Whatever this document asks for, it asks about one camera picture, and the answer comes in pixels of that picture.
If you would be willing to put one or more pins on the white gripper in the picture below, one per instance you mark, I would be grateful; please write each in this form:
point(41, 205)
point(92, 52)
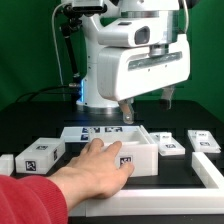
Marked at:
point(126, 73)

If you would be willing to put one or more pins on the white cabinet body box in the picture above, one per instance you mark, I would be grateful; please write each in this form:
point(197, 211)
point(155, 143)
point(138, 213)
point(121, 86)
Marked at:
point(136, 147)

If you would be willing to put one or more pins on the white cabinet door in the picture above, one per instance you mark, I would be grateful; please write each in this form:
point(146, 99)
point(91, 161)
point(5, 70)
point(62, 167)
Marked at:
point(167, 145)
point(203, 141)

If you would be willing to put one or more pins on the red sleeved forearm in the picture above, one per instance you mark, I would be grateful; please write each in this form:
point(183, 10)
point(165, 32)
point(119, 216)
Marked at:
point(31, 200)

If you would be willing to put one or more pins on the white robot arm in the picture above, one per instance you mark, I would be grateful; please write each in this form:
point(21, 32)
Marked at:
point(134, 47)

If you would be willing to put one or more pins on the white cabinet top block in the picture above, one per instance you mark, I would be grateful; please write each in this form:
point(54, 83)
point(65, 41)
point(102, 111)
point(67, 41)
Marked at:
point(40, 156)

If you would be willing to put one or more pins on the bare human hand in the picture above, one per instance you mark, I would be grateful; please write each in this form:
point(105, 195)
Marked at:
point(92, 174)

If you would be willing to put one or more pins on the white fiducial marker sheet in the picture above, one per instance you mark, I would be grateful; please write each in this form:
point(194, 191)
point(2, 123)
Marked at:
point(81, 134)

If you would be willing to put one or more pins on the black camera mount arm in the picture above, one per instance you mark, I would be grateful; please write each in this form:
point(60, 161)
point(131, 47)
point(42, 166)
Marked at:
point(74, 12)

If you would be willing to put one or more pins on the white L-shaped obstacle wall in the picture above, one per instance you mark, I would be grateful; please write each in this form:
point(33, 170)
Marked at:
point(207, 200)

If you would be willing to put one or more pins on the white wall piece left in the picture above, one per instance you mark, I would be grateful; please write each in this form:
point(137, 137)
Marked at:
point(6, 164)

